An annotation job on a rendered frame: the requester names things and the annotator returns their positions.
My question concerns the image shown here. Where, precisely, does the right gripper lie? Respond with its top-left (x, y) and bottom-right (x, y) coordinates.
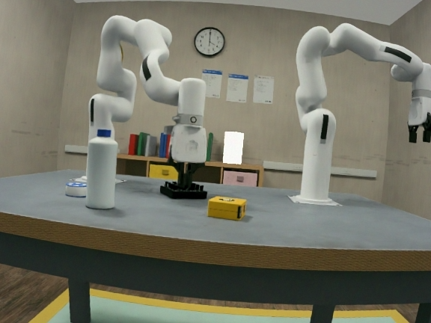
top-left (167, 124), bottom-right (207, 188)

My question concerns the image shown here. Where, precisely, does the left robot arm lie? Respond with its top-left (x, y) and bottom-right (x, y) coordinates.
top-left (296, 23), bottom-right (431, 203)

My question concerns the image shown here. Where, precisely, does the white plastic bottle with blue cap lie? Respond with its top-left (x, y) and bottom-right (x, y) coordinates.
top-left (85, 129), bottom-right (117, 209)

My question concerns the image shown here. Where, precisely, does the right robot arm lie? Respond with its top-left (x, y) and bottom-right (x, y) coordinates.
top-left (88, 16), bottom-right (206, 143)

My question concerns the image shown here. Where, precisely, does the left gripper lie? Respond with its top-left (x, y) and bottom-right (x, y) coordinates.
top-left (408, 96), bottom-right (431, 143)

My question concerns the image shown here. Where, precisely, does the black knob box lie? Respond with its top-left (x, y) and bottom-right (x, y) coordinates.
top-left (160, 181), bottom-right (207, 199)

